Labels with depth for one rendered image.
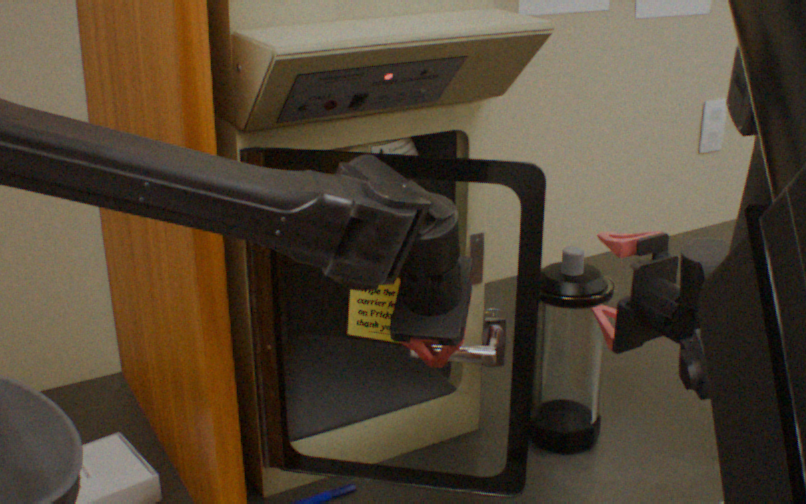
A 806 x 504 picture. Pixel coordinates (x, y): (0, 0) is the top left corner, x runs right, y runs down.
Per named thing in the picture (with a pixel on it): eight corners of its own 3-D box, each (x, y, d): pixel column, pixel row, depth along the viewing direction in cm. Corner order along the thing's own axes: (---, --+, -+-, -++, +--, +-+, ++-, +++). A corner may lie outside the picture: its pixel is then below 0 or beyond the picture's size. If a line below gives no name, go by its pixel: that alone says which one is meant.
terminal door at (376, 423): (272, 465, 110) (250, 146, 95) (524, 496, 104) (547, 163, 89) (270, 469, 109) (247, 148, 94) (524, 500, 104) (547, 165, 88)
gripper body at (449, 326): (390, 344, 86) (382, 293, 80) (408, 263, 92) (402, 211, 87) (459, 350, 84) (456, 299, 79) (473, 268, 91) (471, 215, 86)
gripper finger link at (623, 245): (623, 211, 111) (678, 237, 103) (618, 265, 113) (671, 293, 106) (580, 221, 107) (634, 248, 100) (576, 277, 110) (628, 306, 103)
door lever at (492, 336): (417, 339, 99) (417, 318, 98) (505, 347, 97) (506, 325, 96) (407, 364, 94) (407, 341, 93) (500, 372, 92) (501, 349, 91)
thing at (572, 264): (523, 288, 121) (525, 241, 118) (586, 280, 123) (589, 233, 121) (553, 316, 112) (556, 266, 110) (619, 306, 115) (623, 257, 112)
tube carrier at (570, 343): (510, 414, 127) (515, 272, 120) (578, 400, 131) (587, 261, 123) (546, 454, 118) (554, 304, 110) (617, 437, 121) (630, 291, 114)
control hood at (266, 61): (233, 127, 94) (227, 30, 90) (493, 92, 109) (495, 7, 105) (275, 155, 85) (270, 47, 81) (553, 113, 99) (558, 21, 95)
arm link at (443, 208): (420, 240, 76) (471, 206, 78) (368, 199, 80) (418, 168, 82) (426, 294, 81) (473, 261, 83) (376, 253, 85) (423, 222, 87)
